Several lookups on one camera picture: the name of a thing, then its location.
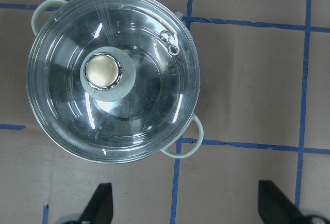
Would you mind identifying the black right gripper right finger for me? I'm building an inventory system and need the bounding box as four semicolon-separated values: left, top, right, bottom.
258;180;309;224

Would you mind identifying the pale green steel pot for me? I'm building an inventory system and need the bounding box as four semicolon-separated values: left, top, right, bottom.
31;0;204;164

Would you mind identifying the glass pot lid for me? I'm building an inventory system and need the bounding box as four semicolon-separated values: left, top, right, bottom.
25;0;201;163

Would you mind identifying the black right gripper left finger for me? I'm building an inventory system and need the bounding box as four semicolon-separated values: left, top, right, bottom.
78;183;113;223

